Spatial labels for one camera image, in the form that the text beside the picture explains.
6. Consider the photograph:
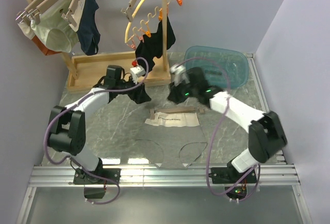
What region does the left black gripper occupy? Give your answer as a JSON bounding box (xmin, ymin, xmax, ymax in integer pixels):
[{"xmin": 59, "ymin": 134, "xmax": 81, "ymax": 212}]
[{"xmin": 117, "ymin": 75, "xmax": 152, "ymax": 104}]

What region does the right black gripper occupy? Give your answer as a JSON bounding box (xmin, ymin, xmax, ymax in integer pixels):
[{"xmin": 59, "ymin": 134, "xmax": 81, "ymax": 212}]
[{"xmin": 168, "ymin": 76, "xmax": 200, "ymax": 105}]

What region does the grey and cream underwear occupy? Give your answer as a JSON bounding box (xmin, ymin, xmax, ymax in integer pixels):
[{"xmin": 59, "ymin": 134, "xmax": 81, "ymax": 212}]
[{"xmin": 136, "ymin": 113, "xmax": 208, "ymax": 169}]

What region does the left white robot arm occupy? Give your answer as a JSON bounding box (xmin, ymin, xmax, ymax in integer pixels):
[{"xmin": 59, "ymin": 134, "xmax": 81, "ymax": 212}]
[{"xmin": 43, "ymin": 65, "xmax": 151, "ymax": 184}]

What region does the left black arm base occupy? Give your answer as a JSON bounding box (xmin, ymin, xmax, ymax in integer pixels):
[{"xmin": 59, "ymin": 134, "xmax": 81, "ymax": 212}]
[{"xmin": 73, "ymin": 168, "xmax": 121, "ymax": 205}]

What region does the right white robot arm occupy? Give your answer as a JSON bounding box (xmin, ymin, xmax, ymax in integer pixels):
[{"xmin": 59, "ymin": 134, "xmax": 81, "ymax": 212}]
[{"xmin": 168, "ymin": 65, "xmax": 287, "ymax": 183}]

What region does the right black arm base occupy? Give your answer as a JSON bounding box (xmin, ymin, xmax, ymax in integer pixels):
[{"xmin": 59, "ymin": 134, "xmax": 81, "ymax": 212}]
[{"xmin": 207, "ymin": 165, "xmax": 261, "ymax": 203}]

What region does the black underwear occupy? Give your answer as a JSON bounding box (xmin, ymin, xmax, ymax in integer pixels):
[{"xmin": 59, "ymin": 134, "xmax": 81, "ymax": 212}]
[{"xmin": 135, "ymin": 18, "xmax": 176, "ymax": 72}]

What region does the curved yellow clip hanger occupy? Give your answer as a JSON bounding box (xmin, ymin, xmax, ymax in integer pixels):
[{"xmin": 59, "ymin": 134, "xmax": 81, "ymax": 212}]
[{"xmin": 124, "ymin": 0, "xmax": 183, "ymax": 50}]

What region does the navy blue underwear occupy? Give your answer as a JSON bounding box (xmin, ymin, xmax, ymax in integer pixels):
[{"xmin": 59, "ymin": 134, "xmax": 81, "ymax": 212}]
[{"xmin": 77, "ymin": 0, "xmax": 101, "ymax": 56}]

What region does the orange underwear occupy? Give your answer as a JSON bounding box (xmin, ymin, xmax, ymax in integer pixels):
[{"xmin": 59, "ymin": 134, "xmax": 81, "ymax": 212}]
[{"xmin": 32, "ymin": 36, "xmax": 60, "ymax": 56}]

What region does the light green underwear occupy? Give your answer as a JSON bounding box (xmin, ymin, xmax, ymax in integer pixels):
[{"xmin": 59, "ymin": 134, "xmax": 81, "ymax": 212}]
[{"xmin": 30, "ymin": 0, "xmax": 79, "ymax": 53}]

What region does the wooden drying rack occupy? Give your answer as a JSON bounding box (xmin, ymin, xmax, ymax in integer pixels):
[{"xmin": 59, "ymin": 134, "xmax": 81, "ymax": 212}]
[{"xmin": 19, "ymin": 0, "xmax": 171, "ymax": 91}]

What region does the blue plastic basin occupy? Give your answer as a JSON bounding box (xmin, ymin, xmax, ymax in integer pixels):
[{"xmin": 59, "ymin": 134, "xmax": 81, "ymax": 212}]
[{"xmin": 184, "ymin": 46, "xmax": 249, "ymax": 89}]

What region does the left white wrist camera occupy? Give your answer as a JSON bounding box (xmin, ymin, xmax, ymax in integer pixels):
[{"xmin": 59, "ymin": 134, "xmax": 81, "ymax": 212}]
[{"xmin": 129, "ymin": 61, "xmax": 145, "ymax": 84}]

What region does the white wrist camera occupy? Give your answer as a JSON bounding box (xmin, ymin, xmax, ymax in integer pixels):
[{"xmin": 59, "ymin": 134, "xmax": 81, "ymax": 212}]
[
  {"xmin": 170, "ymin": 64, "xmax": 190, "ymax": 86},
  {"xmin": 129, "ymin": 61, "xmax": 145, "ymax": 84}
]

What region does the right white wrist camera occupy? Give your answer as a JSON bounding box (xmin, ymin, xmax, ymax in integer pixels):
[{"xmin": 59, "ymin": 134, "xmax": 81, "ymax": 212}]
[{"xmin": 170, "ymin": 64, "xmax": 190, "ymax": 86}]

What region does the aluminium mounting rail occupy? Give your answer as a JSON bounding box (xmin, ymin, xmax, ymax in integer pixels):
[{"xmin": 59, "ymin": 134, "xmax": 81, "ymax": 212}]
[{"xmin": 17, "ymin": 164, "xmax": 312, "ymax": 223}]

